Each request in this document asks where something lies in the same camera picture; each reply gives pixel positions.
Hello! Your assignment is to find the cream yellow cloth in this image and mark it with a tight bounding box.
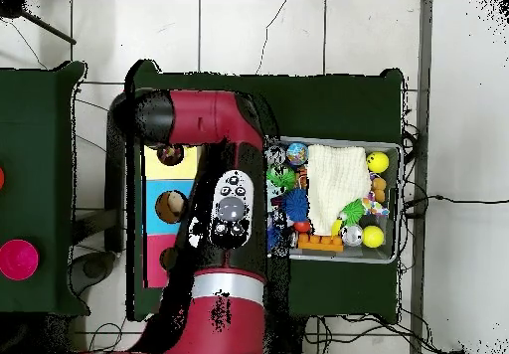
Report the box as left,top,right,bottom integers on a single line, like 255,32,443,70
305,142,373,236

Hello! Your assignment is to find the colourful polka dot cloth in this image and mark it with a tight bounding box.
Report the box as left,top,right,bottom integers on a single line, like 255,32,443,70
157,143,186,167

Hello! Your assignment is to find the wooden box with three holes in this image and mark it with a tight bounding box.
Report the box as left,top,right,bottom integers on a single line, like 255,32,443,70
142,142,200,290

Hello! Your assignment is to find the clear mesh bin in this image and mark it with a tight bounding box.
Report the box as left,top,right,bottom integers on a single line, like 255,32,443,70
265,134,402,265

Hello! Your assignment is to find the green fuzzy toy with eyes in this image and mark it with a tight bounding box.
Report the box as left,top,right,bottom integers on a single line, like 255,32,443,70
268,166,298,193

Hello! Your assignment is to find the silver can with open top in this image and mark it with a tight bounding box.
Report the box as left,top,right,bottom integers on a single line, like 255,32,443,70
267,144,288,168

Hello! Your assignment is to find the small soccer ball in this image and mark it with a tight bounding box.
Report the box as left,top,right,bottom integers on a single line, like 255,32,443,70
274,210,295,231

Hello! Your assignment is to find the blue spiky ball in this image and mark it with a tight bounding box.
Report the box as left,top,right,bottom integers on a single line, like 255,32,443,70
283,188,311,223

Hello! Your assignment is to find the globe print ball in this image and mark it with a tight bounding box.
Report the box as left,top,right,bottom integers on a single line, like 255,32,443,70
286,142,310,165

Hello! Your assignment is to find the orange toy brick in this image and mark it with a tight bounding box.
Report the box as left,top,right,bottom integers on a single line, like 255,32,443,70
297,233,345,254

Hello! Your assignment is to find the green spiky ball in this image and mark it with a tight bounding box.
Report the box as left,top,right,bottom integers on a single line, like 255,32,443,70
343,200,367,227

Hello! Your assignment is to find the orange plush toy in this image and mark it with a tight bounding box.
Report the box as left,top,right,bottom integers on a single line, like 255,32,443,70
370,175,389,204

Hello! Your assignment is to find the yellow smiley ball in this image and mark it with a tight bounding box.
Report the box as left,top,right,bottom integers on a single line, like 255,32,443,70
365,150,391,175

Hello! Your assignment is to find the plain yellow ball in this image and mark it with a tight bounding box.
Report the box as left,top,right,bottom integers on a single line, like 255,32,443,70
361,225,386,250

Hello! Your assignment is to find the side table with green cloth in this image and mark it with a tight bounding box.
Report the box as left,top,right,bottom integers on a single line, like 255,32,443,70
0,61,88,317

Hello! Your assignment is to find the pink disc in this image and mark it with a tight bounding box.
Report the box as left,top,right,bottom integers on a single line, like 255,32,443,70
0,239,41,282

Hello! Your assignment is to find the black tripod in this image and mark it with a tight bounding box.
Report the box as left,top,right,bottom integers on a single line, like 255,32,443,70
0,0,79,47

